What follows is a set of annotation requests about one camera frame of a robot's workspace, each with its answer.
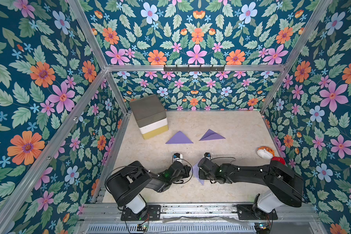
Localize pale purple paper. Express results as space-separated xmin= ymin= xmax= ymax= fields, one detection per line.
xmin=193 ymin=163 xmax=204 ymax=186

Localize purple square paper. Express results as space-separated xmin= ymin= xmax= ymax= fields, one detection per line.
xmin=166 ymin=131 xmax=193 ymax=144
xmin=200 ymin=129 xmax=225 ymax=141

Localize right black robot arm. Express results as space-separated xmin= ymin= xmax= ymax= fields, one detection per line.
xmin=198 ymin=157 xmax=304 ymax=214

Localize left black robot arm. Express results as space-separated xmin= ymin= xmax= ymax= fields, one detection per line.
xmin=104 ymin=159 xmax=194 ymax=215

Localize orange white plush toy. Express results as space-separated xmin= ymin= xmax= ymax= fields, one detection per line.
xmin=256 ymin=146 xmax=275 ymax=160

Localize grey white yellow block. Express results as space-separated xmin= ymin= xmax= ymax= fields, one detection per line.
xmin=130 ymin=95 xmax=169 ymax=139

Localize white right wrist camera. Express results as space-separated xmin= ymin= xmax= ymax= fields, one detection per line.
xmin=204 ymin=152 xmax=212 ymax=160

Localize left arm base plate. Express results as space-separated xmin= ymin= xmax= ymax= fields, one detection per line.
xmin=121 ymin=205 xmax=161 ymax=222

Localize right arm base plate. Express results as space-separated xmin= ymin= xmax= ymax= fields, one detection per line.
xmin=236 ymin=203 xmax=278 ymax=220

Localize black hook rail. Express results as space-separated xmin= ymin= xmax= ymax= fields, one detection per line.
xmin=163 ymin=65 xmax=225 ymax=73

